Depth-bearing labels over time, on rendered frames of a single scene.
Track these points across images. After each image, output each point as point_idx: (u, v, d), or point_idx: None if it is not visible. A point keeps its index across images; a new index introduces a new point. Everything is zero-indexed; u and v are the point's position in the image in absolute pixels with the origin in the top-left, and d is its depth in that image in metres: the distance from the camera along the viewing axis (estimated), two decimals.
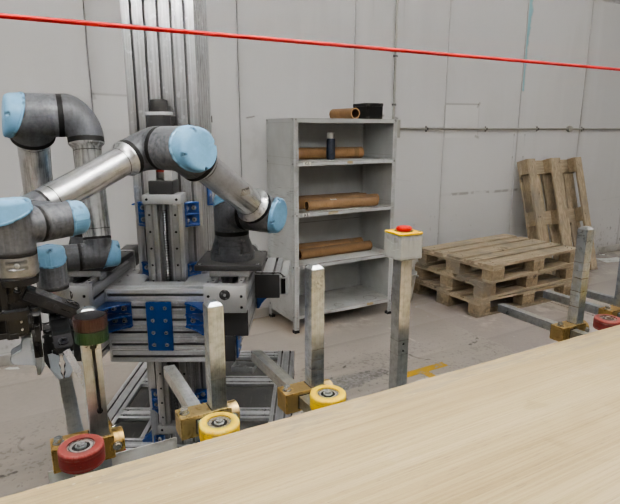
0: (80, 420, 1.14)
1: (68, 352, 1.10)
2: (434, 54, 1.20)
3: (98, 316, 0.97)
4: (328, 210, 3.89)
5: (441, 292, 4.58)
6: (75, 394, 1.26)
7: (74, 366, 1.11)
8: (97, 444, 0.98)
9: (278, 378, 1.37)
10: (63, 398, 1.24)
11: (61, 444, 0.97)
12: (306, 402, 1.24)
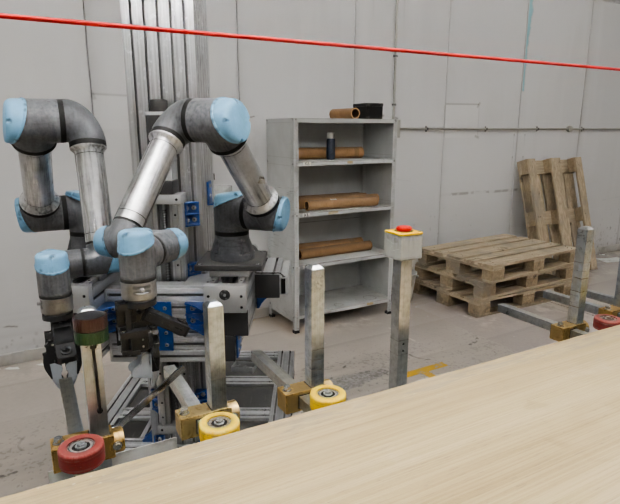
0: (80, 420, 1.14)
1: (182, 369, 1.23)
2: (434, 54, 1.20)
3: (98, 316, 0.97)
4: (328, 210, 3.89)
5: (441, 292, 4.58)
6: (75, 394, 1.26)
7: (171, 378, 1.21)
8: (97, 444, 0.98)
9: (278, 378, 1.37)
10: (63, 398, 1.24)
11: (61, 444, 0.97)
12: (306, 402, 1.24)
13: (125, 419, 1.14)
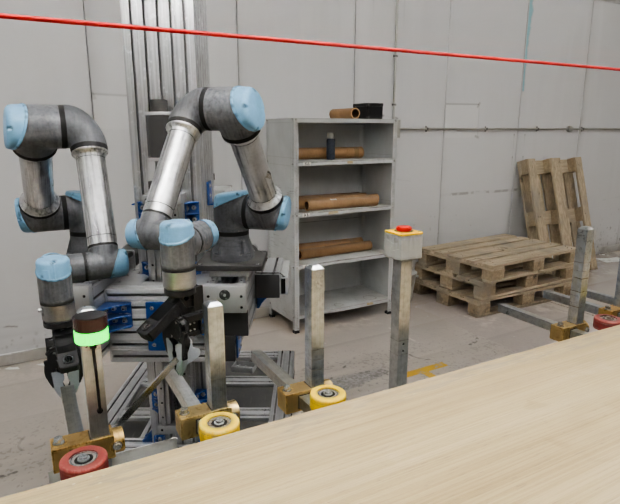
0: (82, 431, 1.10)
1: (176, 361, 1.22)
2: (434, 54, 1.20)
3: (98, 316, 0.97)
4: (328, 210, 3.89)
5: (441, 292, 4.58)
6: (77, 403, 1.22)
7: (165, 371, 1.20)
8: (100, 457, 0.94)
9: (278, 378, 1.37)
10: (65, 407, 1.20)
11: (63, 457, 0.94)
12: (306, 402, 1.24)
13: (124, 418, 1.14)
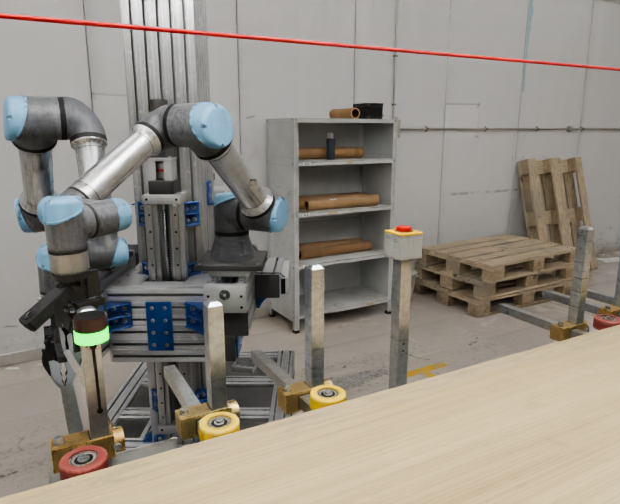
0: (82, 431, 1.10)
1: (68, 352, 1.10)
2: (434, 54, 1.20)
3: (98, 316, 0.97)
4: (328, 210, 3.89)
5: (441, 292, 4.58)
6: (77, 403, 1.22)
7: (74, 366, 1.10)
8: (100, 457, 0.94)
9: (278, 378, 1.37)
10: (65, 407, 1.20)
11: (63, 457, 0.94)
12: (306, 402, 1.24)
13: None
